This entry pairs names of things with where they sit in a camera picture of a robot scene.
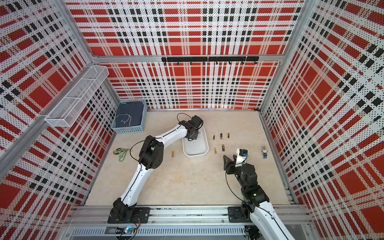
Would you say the black wall hook rail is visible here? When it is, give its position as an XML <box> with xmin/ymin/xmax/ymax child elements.
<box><xmin>161</xmin><ymin>56</ymin><xmax>260</xmax><ymax>64</ymax></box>

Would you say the white oval storage tray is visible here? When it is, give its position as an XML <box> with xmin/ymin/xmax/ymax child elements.
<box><xmin>182</xmin><ymin>127</ymin><xmax>209</xmax><ymax>157</ymax></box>

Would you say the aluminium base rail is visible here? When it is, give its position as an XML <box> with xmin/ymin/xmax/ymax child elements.
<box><xmin>64</xmin><ymin>204</ymin><xmax>313</xmax><ymax>238</ymax></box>

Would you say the folded navy blue cloth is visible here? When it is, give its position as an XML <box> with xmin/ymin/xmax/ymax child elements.
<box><xmin>115</xmin><ymin>102</ymin><xmax>144</xmax><ymax>128</ymax></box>

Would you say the green keychain with rings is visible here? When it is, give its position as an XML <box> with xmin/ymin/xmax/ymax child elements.
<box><xmin>113</xmin><ymin>148</ymin><xmax>131</xmax><ymax>162</ymax></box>

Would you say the white wire mesh shelf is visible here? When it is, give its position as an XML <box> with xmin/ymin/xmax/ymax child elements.
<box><xmin>45</xmin><ymin>65</ymin><xmax>109</xmax><ymax>128</ymax></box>

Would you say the small toy figure keychain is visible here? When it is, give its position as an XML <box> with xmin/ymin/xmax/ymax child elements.
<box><xmin>262</xmin><ymin>146</ymin><xmax>268</xmax><ymax>159</ymax></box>

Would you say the light blue perforated basket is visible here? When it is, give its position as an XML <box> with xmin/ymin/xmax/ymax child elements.
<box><xmin>112</xmin><ymin>99</ymin><xmax>148</xmax><ymax>134</ymax></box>

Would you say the green circuit board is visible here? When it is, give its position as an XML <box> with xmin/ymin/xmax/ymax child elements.
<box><xmin>115</xmin><ymin>227</ymin><xmax>137</xmax><ymax>236</ymax></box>

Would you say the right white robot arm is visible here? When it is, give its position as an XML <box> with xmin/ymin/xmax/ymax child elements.
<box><xmin>223</xmin><ymin>155</ymin><xmax>294</xmax><ymax>240</ymax></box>

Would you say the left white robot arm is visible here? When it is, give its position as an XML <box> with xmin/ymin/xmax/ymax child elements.
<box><xmin>108</xmin><ymin>121</ymin><xmax>204</xmax><ymax>224</ymax></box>

